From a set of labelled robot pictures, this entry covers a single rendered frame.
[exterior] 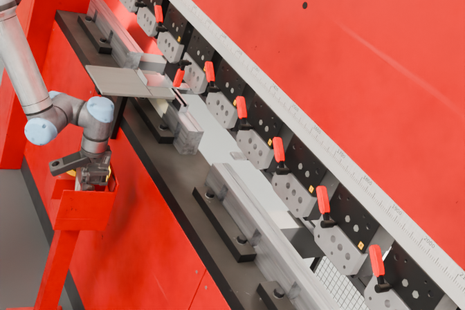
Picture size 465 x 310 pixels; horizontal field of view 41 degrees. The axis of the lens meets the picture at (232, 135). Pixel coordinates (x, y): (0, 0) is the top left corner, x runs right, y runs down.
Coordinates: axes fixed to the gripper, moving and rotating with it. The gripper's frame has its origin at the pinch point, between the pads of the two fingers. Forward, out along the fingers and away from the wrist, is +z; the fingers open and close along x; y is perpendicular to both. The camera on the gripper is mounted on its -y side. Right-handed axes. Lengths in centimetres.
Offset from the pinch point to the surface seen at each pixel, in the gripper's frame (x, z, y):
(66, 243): 2.2, 18.7, -0.2
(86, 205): -4.9, -2.6, 1.5
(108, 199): -4.9, -4.4, 7.9
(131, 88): 26.5, -25.3, 19.5
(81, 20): 102, -16, 19
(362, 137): -56, -62, 44
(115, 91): 23.2, -25.9, 13.0
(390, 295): -82, -39, 44
